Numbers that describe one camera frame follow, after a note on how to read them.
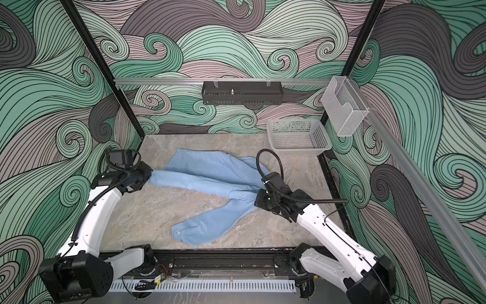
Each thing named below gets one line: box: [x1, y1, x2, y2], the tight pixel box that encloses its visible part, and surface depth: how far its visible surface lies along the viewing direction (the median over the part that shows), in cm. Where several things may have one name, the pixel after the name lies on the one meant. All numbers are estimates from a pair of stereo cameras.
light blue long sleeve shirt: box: [148, 148, 271, 247], surface depth 87 cm
